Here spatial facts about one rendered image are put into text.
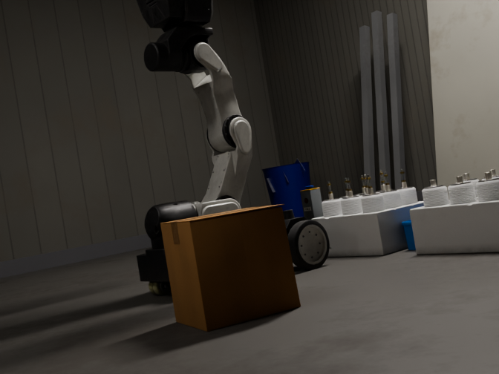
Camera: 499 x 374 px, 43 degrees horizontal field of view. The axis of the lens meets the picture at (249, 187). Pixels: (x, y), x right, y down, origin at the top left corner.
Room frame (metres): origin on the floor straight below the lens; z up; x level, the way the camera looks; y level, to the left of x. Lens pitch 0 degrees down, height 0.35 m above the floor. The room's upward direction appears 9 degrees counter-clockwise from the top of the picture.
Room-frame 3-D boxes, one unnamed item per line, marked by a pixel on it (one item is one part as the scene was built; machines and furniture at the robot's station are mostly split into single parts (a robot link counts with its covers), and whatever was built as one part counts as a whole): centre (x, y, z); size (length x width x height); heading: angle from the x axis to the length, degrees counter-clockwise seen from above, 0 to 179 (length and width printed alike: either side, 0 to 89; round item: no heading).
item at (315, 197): (3.07, -0.29, 0.16); 0.07 x 0.07 x 0.31; 39
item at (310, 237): (2.57, -0.20, 0.10); 0.20 x 0.05 x 0.20; 129
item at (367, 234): (2.89, -0.53, 0.09); 0.39 x 0.39 x 0.18; 39
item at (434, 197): (2.48, -0.71, 0.16); 0.10 x 0.10 x 0.18
